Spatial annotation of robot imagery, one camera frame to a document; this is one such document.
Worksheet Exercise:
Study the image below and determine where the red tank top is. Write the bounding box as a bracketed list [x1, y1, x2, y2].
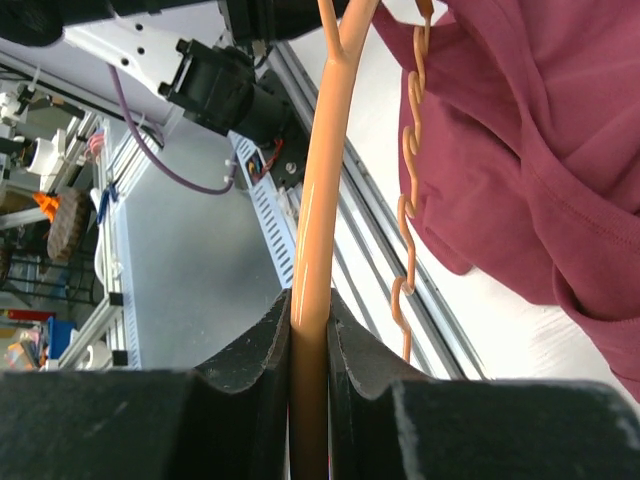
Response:
[399, 1, 639, 395]

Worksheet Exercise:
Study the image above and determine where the orange hanger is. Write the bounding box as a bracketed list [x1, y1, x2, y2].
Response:
[289, 1, 434, 479]

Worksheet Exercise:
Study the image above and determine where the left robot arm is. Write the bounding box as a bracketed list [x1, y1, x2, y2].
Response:
[1, 1, 321, 146]

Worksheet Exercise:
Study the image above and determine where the light blue slotted cable duct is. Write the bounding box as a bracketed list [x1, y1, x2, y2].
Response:
[228, 132, 295, 288]

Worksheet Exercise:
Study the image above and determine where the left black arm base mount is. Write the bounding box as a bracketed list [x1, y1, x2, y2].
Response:
[244, 69, 310, 190]

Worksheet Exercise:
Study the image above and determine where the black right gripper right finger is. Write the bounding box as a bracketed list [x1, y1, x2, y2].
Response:
[327, 293, 639, 479]

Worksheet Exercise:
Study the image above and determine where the aluminium table edge rail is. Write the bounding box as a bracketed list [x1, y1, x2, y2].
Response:
[270, 43, 489, 380]

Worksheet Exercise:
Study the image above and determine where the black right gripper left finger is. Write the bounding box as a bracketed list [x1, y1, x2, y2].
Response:
[1, 291, 291, 479]

